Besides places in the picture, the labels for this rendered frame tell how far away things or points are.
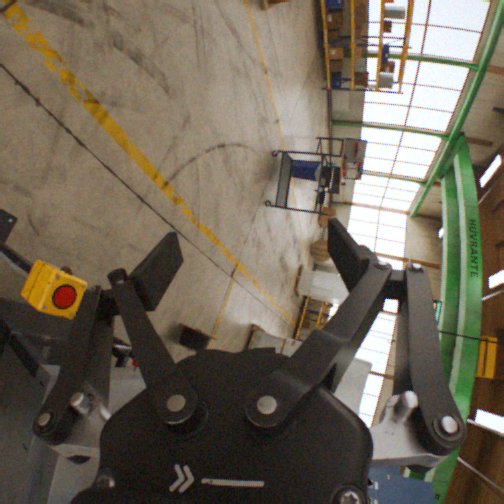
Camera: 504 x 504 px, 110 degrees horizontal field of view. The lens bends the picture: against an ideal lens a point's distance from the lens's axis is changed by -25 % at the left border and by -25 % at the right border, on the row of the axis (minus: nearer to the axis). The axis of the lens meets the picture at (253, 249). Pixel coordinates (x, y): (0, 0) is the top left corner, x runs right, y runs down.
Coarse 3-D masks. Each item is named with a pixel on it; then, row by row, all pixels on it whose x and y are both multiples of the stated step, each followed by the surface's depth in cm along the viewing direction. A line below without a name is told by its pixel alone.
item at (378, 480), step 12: (372, 480) 94; (384, 480) 93; (396, 480) 92; (408, 480) 91; (420, 480) 89; (372, 492) 87; (384, 492) 86; (396, 492) 85; (408, 492) 84; (420, 492) 82; (432, 492) 81
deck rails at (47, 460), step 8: (40, 448) 36; (48, 448) 36; (40, 456) 36; (48, 456) 35; (56, 456) 35; (40, 464) 35; (48, 464) 34; (56, 464) 34; (40, 472) 34; (48, 472) 34; (32, 480) 33; (40, 480) 33; (48, 480) 33; (32, 488) 32; (40, 488) 32; (48, 488) 32; (32, 496) 32; (40, 496) 31; (48, 496) 31
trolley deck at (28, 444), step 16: (48, 368) 42; (112, 368) 62; (128, 368) 68; (48, 384) 39; (112, 384) 57; (128, 384) 63; (144, 384) 69; (32, 400) 39; (112, 400) 57; (128, 400) 63; (32, 416) 37; (32, 432) 35; (16, 448) 35; (32, 448) 35; (16, 464) 33; (32, 464) 34; (64, 464) 42; (80, 464) 46; (96, 464) 51; (16, 480) 31; (64, 480) 41; (80, 480) 46; (16, 496) 29; (64, 496) 40
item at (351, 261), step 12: (336, 228) 17; (336, 240) 17; (348, 240) 15; (336, 252) 17; (348, 252) 14; (360, 252) 13; (336, 264) 17; (348, 264) 14; (360, 264) 13; (348, 276) 15; (360, 276) 13; (348, 288) 15
